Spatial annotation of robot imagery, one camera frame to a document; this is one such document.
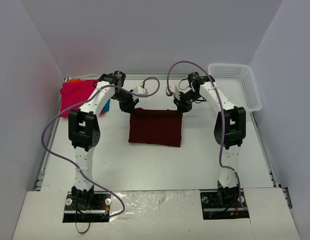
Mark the dark red t shirt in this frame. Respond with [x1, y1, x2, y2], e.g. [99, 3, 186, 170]
[128, 108, 183, 148]

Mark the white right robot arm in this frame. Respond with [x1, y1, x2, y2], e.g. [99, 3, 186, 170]
[173, 72, 246, 207]

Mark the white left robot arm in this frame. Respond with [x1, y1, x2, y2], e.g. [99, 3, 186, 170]
[68, 71, 139, 209]

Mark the blue folded t shirt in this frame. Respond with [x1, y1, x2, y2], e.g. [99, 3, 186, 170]
[101, 99, 111, 114]

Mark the pink folded t shirt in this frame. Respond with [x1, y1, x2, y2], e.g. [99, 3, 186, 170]
[60, 79, 97, 111]

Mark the orange folded t shirt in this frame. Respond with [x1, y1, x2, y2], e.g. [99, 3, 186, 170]
[68, 78, 82, 83]

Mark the white plastic laundry basket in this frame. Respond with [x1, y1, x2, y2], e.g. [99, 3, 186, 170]
[208, 63, 262, 113]

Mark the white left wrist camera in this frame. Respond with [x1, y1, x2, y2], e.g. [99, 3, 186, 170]
[132, 86, 148, 98]

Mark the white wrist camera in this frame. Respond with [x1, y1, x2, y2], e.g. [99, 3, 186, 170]
[132, 86, 148, 98]
[165, 84, 180, 100]

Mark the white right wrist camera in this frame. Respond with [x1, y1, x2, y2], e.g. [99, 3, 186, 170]
[165, 84, 180, 100]

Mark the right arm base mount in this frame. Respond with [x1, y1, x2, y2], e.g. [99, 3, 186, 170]
[200, 189, 250, 220]

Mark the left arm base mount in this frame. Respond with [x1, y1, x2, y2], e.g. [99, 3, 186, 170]
[63, 192, 112, 223]

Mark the black cable loop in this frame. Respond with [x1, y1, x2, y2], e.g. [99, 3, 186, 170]
[75, 214, 92, 235]

